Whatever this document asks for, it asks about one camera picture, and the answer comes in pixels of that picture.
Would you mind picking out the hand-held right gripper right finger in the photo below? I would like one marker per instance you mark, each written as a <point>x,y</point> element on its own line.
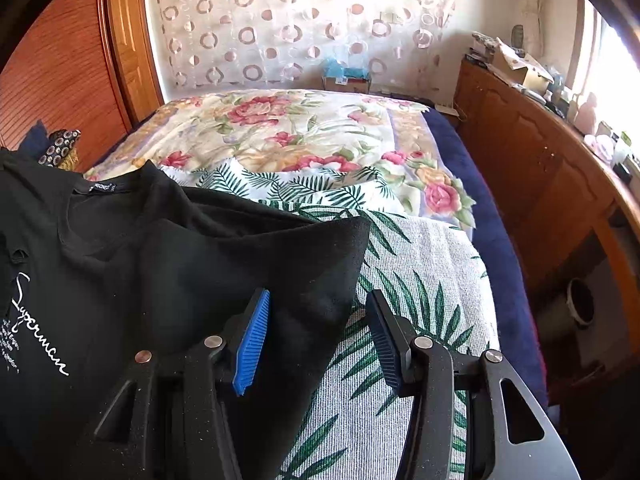
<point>386,347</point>

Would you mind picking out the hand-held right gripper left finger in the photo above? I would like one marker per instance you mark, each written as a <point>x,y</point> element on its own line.
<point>251,347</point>

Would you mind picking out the black printed t-shirt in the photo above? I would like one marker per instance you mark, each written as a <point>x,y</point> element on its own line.
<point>150,260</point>

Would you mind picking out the leaf print blanket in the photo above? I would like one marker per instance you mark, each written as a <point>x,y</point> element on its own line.
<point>400,280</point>

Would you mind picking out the navy blue bed sheet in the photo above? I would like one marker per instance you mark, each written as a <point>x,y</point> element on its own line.
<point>490,230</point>

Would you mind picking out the floral bedspread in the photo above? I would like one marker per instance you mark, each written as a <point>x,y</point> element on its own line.
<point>300,130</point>

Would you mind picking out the wooden sideboard cabinet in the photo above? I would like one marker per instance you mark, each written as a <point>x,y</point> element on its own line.
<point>540,160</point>

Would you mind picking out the blue tissue box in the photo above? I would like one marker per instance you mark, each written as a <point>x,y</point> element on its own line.
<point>346,77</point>

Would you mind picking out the clutter of small jars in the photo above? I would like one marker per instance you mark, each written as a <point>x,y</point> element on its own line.
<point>610,145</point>

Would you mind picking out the pink figurine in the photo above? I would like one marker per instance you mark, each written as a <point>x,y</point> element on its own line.
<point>589,110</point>

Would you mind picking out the open cardboard box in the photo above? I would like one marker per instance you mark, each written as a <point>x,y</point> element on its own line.
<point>525,67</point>

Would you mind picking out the circle pattern curtain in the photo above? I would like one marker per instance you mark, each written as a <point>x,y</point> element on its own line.
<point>300,25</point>

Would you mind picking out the wooden headboard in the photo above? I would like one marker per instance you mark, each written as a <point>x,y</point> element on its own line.
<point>65,60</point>

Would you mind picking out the bright window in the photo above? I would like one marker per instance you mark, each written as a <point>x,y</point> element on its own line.
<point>607,45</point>

